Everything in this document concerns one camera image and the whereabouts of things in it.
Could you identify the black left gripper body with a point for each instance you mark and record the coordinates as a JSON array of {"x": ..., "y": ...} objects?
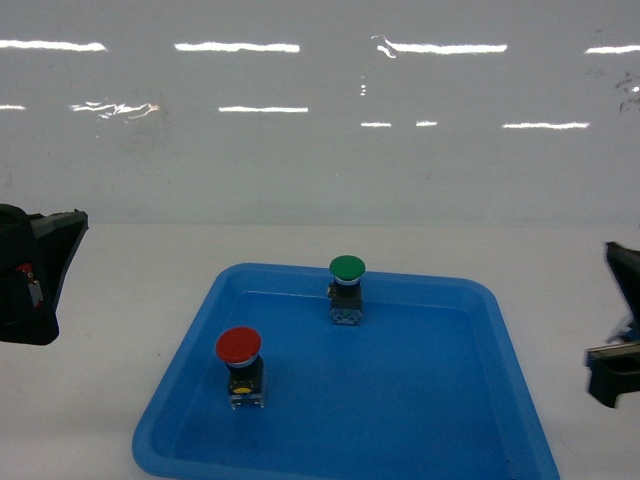
[{"x": 36, "y": 253}]

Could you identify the green mushroom push button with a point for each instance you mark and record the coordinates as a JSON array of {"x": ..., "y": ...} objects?
[{"x": 344, "y": 292}]

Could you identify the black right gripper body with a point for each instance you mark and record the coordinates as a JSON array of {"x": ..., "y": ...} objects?
[{"x": 614, "y": 369}]

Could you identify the red mushroom push button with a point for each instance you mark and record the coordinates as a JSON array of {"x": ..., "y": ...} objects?
[{"x": 239, "y": 349}]

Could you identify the blue plastic tray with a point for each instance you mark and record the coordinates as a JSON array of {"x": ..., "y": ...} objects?
[{"x": 427, "y": 386}]

